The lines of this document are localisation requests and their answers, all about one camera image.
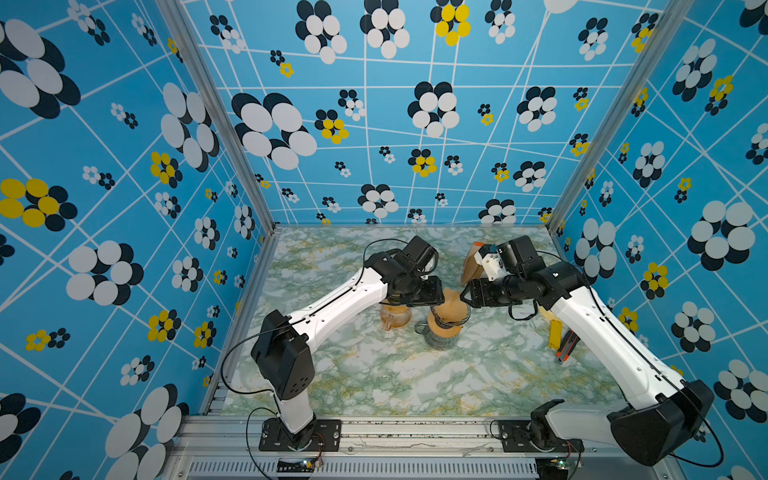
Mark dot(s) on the grey glass carafe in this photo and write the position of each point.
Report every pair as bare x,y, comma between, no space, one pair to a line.
432,339

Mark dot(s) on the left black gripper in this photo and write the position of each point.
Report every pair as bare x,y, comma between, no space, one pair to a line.
435,294

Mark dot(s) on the yellow rectangular block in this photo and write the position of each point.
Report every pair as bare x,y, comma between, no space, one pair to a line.
555,334

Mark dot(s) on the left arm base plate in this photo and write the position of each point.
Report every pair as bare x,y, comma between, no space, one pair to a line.
320,435

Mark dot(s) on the amber glass carafe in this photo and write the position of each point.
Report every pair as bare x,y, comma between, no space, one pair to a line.
395,316

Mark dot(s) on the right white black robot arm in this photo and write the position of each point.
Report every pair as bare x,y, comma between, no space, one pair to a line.
661,411

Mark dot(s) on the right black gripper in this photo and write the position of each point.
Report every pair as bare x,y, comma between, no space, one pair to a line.
479,294

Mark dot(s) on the grey glass dripper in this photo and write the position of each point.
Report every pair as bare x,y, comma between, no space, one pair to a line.
440,323

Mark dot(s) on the aluminium front rail frame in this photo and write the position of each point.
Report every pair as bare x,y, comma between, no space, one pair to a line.
221,447

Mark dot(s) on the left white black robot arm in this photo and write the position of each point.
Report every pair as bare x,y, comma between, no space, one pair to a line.
285,346

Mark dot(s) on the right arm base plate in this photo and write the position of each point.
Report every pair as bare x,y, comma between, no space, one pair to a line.
517,436

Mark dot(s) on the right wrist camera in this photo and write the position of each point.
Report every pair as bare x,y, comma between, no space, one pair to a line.
488,258

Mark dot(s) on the red black small tool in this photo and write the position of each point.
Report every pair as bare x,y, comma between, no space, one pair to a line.
568,344

